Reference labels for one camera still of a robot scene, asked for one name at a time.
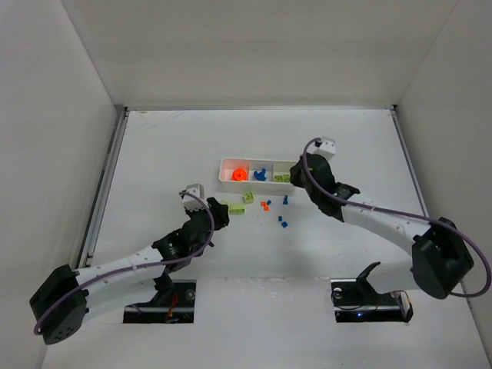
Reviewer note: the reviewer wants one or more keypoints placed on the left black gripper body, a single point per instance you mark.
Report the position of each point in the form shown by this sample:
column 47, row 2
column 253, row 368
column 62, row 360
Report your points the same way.
column 217, row 211

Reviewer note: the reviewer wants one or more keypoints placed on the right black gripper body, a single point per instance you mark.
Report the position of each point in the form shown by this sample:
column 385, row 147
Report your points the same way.
column 298, row 175

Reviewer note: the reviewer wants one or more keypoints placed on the orange round lego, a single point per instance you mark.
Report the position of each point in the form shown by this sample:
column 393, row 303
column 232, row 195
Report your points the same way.
column 239, row 174

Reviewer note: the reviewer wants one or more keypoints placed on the blue round lego piece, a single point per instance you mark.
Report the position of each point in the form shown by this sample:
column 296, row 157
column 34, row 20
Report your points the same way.
column 260, row 175

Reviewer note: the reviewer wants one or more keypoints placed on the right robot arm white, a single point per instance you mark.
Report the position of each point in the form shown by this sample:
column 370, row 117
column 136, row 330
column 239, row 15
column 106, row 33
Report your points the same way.
column 437, row 257

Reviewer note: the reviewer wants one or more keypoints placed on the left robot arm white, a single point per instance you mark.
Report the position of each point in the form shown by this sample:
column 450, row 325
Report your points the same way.
column 69, row 297

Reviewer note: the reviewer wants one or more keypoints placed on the green sloped lego brick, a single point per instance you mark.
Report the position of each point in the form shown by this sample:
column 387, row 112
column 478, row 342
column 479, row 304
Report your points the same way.
column 236, row 208

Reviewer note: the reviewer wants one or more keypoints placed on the green square lego brick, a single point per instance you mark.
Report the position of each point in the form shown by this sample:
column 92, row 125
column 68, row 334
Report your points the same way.
column 248, row 197

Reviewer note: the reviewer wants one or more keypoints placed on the white three-compartment tray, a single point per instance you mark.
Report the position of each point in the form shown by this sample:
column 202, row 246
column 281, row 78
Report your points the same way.
column 272, row 167

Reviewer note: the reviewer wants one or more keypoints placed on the small blue lego pair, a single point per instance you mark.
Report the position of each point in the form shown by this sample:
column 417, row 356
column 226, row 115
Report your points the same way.
column 282, row 222

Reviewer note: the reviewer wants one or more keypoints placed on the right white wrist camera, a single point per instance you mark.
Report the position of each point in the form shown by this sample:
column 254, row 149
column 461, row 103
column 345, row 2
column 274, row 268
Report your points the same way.
column 325, row 147

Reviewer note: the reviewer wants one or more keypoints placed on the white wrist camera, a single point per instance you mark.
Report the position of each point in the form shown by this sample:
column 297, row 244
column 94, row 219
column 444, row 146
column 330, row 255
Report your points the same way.
column 325, row 147
column 192, row 197

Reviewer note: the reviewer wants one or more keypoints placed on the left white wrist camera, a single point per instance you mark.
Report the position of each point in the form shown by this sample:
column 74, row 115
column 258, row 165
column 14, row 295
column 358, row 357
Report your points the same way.
column 192, row 197

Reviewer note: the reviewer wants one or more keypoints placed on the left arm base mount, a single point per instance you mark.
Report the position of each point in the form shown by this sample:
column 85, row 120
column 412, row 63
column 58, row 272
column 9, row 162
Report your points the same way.
column 174, row 306

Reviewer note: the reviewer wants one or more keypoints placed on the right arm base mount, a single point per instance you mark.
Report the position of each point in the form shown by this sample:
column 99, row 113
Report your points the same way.
column 356, row 301

